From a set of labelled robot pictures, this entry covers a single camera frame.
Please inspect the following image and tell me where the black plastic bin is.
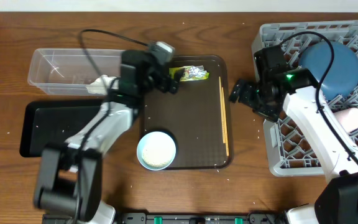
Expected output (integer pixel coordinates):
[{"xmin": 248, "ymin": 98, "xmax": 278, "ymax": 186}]
[{"xmin": 19, "ymin": 99, "xmax": 102, "ymax": 157}]

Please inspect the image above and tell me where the pink cup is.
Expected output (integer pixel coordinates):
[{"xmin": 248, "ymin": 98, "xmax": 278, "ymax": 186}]
[{"xmin": 334, "ymin": 108, "xmax": 358, "ymax": 133}]

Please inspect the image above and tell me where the dark brown serving tray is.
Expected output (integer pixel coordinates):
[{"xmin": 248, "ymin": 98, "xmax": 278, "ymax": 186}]
[{"xmin": 140, "ymin": 55, "xmax": 234, "ymax": 170}]

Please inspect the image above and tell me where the blue plate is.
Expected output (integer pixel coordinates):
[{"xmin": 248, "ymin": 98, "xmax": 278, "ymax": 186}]
[{"xmin": 298, "ymin": 42, "xmax": 358, "ymax": 101}]

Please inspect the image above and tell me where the white tissue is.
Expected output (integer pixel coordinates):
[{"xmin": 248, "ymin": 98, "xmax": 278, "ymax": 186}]
[{"xmin": 86, "ymin": 75, "xmax": 119, "ymax": 95}]

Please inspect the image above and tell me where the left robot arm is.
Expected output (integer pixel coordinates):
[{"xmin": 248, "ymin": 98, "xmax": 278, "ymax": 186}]
[{"xmin": 33, "ymin": 42, "xmax": 179, "ymax": 223}]

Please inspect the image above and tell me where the clear plastic bin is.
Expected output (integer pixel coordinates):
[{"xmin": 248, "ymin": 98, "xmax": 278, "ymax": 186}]
[{"xmin": 27, "ymin": 48, "xmax": 123, "ymax": 96}]

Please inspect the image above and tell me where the grey dishwasher rack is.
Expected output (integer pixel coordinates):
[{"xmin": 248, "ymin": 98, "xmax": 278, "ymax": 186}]
[{"xmin": 251, "ymin": 20, "xmax": 358, "ymax": 177}]

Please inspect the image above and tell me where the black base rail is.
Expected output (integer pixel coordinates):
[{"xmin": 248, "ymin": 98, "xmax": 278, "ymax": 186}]
[{"xmin": 112, "ymin": 213, "xmax": 287, "ymax": 224}]

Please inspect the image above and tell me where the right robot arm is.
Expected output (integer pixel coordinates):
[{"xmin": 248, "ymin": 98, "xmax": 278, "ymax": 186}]
[{"xmin": 229, "ymin": 45, "xmax": 358, "ymax": 223}]

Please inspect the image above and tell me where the green foil snack wrapper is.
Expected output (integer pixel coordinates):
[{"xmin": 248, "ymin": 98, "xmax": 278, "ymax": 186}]
[{"xmin": 169, "ymin": 65, "xmax": 209, "ymax": 82}]

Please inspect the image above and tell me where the light blue rice bowl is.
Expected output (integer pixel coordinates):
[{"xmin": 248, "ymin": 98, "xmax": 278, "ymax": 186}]
[{"xmin": 137, "ymin": 131, "xmax": 177, "ymax": 171}]

